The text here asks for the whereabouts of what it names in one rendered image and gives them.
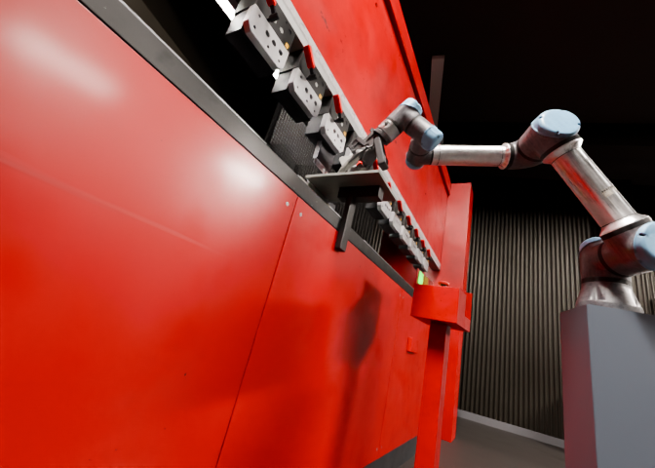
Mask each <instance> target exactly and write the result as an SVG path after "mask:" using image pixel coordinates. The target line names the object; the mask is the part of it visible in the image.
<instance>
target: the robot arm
mask: <svg viewBox="0 0 655 468"><path fill-rule="evenodd" d="M421 113H422V107H421V106H420V104H419V103H418V102H417V101H416V100H415V99H413V98H407V99H406V100H405V101H404V102H403V103H402V104H400V105H399V106H398V107H397V108H396V109H395V110H394V111H393V112H392V113H391V114H390V115H389V116H388V117H387V118H386V119H385V120H384V121H383V122H382V123H381V124H380V125H379V126H378V127H377V128H376V129H374V128H371V129H370V134H369V135H368V136H367V137H366V138H364V139H363V137H359V136H357V137H356V138H355V139H354V140H353V141H352V142H351V143H350V144H349V145H348V146H349V149H350V150H351V152H352V153H353V154H352V155H351V156H349V157H345V156H342V157H340V158H339V162H340V164H341V166H342V167H341V168H340V169H339V171H338V173H345V172H346V171H347V170H348V172H358V171H368V170H369V169H370V168H371V166H372V165H373V162H374V161H375V160H376V157H377V165H378V166H379V167H380V168H381V170H382V171H386V170H388V169H389V166H388V159H387V157H386V152H385V148H384V145H386V146H387V145H388V144H389V143H390V142H392V141H393V140H394V139H395V138H397V137H398V136H399V135H400V134H401V133H402V132H405V133H406V134H407V135H408V136H410V137H411V140H410V144H409V148H408V151H407V153H406V158H405V163H406V165H407V166H408V167H409V168H410V169H412V170H419V169H421V168H422V167H423V166H424V165H434V166H485V167H499V169H501V170H516V169H525V168H530V167H534V166H537V165H540V164H542V163H544V164H551V165H552V166H553V167H554V168H555V170H556V171H557V172H558V174H559V175H560V176H561V178H562V179H563V180H564V181H565V183H566V184H567V185H568V187H569V188H570V189H571V190H572V192H573V193H574V194H575V196H576V197H577V198H578V199H579V201H580V202H581V203H582V204H583V206H584V207H585V208H586V210H587V211H588V212H589V213H590V215H591V216H592V217H593V219H594V220H595V221H596V222H597V224H598V225H599V226H600V228H601V231H600V234H599V237H593V238H590V239H587V240H586V241H584V242H583V243H582V244H581V245H580V248H579V258H580V273H581V291H580V292H579V295H578V298H577V300H576V303H575V307H579V306H582V305H585V304H592V305H597V306H603V307H609V308H615V309H621V310H627V311H633V312H638V313H644V311H643V309H642V307H641V305H640V303H639V302H638V300H637V298H636V296H635V294H634V292H633V286H632V276H635V275H639V274H644V273H648V272H652V271H655V221H653V220H652V219H651V218H650V216H649V215H645V214H638V213H637V212H636V211H635V210H634V209H633V208H632V206H631V205H630V204H629V203H628V202H627V201H626V199H625V198H624V197H623V196H622V195H621V193H620V192H619V191H618V190H617V189H616V188H615V186H614V185H613V184H612V183H611V182H610V181H609V179H608V178H607V177H606V176H605V175H604V174H603V172H602V171H601V170H600V169H599V168H598V166H597V165H596V164H595V163H594V162H593V160H592V159H591V158H590V157H589V156H588V155H587V153H586V152H585V151H584V150H583V149H582V148H581V145H582V142H583V139H582V138H581V137H580V136H579V135H578V134H577V133H578V132H579V130H580V125H581V123H580V121H579V119H578V118H577V117H576V116H575V115H574V114H572V113H570V112H568V111H565V110H559V109H552V110H547V111H545V112H543V113H541V114H540V115H539V116H538V117H537V118H536V119H535V120H534V121H533V122H532V123H531V125H530V126H529V128H528V129H527V130H526V131H525V132H524V134H523V135H522V136H521V137H520V139H519V140H517V141H515V142H511V143H503V144H502V145H439V144H440V142H441V141H442V140H443V133H442V132H441V131H440V130H438V128H437V127H436V126H434V125H432V124H431V123H430V122H429V121H427V120H426V119H425V118H424V117H422V116H421ZM359 161H361V162H362V163H359ZM358 163H359V164H358ZM357 164H358V165H357ZM355 165H357V166H356V167H352V166H355Z"/></svg>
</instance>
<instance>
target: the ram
mask: <svg viewBox="0 0 655 468"><path fill-rule="evenodd" d="M276 1H277V2H278V4H279V6H280V7H281V9H282V11H283V12H284V14H285V16H286V17H287V19H288V20H289V23H290V24H291V26H292V28H293V29H294V31H295V36H294V39H293V41H292V44H291V46H290V49H289V53H292V52H295V51H298V50H300V49H303V48H304V46H307V45H309V43H308V42H307V40H306V38H305V37H304V35H303V33H302V32H301V30H300V28H299V26H298V25H297V23H296V21H295V20H294V18H293V16H292V15H291V13H290V11H289V9H288V7H287V5H286V4H285V2H284V0H276ZM290 1H291V3H292V5H293V7H294V8H295V9H296V11H297V13H298V14H299V16H300V18H301V20H302V21H303V23H304V25H305V27H306V28H307V30H308V32H309V34H310V35H311V37H312V39H313V41H314V42H315V44H316V46H317V48H318V49H319V51H320V53H321V55H322V56H323V58H324V60H325V62H326V63H327V66H328V68H329V70H330V71H331V73H332V75H333V77H334V78H335V80H336V82H337V84H338V85H339V87H340V89H341V91H342V92H343V94H344V96H345V97H346V98H347V100H348V102H349V104H350V105H351V107H352V109H353V111H354V112H355V114H356V116H357V118H358V119H359V121H360V123H361V125H362V126H363V128H364V130H365V132H366V134H367V135H369V134H370V129H371V128H374V129H376V128H377V127H378V126H379V125H380V124H381V123H382V122H383V121H384V120H385V119H386V118H387V117H388V116H389V115H390V114H391V113H392V112H393V111H394V110H395V109H396V108H397V107H398V106H399V105H400V104H402V103H403V102H404V101H405V100H406V99H407V98H413V99H415V100H416V97H415V94H414V91H413V89H412V86H411V83H410V80H409V77H408V73H407V70H406V67H405V62H404V59H403V56H402V53H401V50H400V47H399V44H398V40H397V37H396V34H395V31H394V28H393V25H392V23H391V20H390V17H389V14H388V11H387V8H386V4H385V1H384V0H290ZM312 53H313V58H314V62H315V65H316V66H317V68H318V70H319V71H320V73H321V74H322V76H323V78H324V79H325V81H326V83H327V86H326V89H325V92H324V95H323V97H327V96H332V95H338V92H337V91H336V89H335V88H334V87H333V85H332V83H331V82H330V80H329V78H328V76H327V74H326V72H325V71H324V69H323V67H322V66H321V64H320V62H319V60H318V59H317V57H316V55H315V54H314V52H313V50H312ZM340 100H341V105H342V110H343V111H344V113H345V115H346V116H347V118H348V120H349V121H350V124H349V128H348V131H356V133H357V134H358V136H359V137H363V135H362V133H361V131H360V130H359V128H358V126H357V125H356V123H355V121H354V120H353V118H352V116H351V114H350V113H349V111H348V109H347V108H346V106H345V104H344V103H343V101H342V99H340ZM416 101H417V100H416ZM348 131H347V132H348ZM363 139H364V138H363ZM410 140H411V137H410V136H408V135H407V134H406V133H405V132H402V133H401V134H400V135H399V136H398V137H397V138H395V139H394V140H393V141H392V142H390V143H389V144H388V145H387V146H386V145H384V148H385V152H386V157H387V159H388V166H389V169H388V170H387V171H388V173H389V175H390V176H391V178H392V180H393V181H394V182H395V184H396V186H397V188H398V189H399V191H400V193H401V195H402V196H403V198H404V200H405V202H406V204H407V206H408V208H409V209H410V211H411V213H412V215H413V217H414V218H415V220H416V222H417V224H418V225H419V227H420V229H421V231H422V232H423V234H424V236H425V238H426V239H427V241H428V243H429V245H430V246H431V248H432V250H433V252H434V253H435V255H436V257H437V259H438V260H439V262H440V263H441V260H442V251H443V234H444V225H445V215H446V206H447V194H446V191H445V188H444V185H443V180H442V176H441V173H440V170H439V167H438V166H434V165H424V166H423V167H422V168H421V169H419V170H412V169H410V168H409V167H408V166H407V165H406V163H405V158H406V153H407V151H408V148H409V144H410Z"/></svg>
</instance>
